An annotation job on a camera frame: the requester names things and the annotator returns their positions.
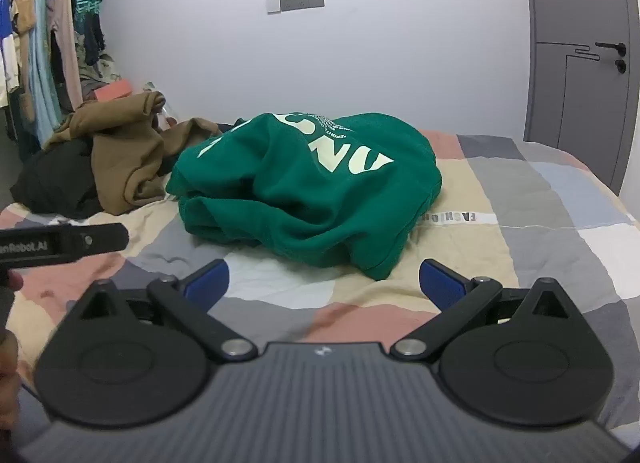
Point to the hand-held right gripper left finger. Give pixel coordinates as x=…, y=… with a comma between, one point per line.
x=207, y=283

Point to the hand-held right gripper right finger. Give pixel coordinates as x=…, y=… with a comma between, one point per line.
x=441, y=283

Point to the patchwork bed quilt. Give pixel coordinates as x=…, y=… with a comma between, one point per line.
x=525, y=193

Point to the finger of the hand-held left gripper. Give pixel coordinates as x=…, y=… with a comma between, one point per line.
x=100, y=239

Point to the camouflage garment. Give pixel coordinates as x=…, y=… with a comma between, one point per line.
x=102, y=68

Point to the pink box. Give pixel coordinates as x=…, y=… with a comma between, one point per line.
x=114, y=90

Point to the black door lock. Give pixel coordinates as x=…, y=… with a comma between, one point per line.
x=620, y=66

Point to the hanging tan garment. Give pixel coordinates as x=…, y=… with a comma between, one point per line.
x=24, y=18

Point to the hanging dark teal garment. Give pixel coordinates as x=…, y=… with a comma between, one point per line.
x=92, y=33

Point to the grey wall socket strip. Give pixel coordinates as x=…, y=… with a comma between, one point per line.
x=302, y=0

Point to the brown garment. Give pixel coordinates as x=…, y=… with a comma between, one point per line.
x=125, y=153

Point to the black garment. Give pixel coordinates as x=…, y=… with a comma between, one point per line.
x=55, y=183

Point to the hanging white garment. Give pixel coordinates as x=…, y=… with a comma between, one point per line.
x=7, y=63

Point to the person's left hand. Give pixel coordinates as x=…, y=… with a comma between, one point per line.
x=11, y=283

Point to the green hoodie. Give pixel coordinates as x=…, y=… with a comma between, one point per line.
x=310, y=183

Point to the white wall switch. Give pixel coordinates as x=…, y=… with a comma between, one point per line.
x=273, y=4

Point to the hanging light blue garment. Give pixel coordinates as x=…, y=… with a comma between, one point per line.
x=44, y=68

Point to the hanging pink garment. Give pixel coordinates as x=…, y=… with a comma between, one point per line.
x=67, y=43

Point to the grey door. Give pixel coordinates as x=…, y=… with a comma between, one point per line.
x=580, y=68

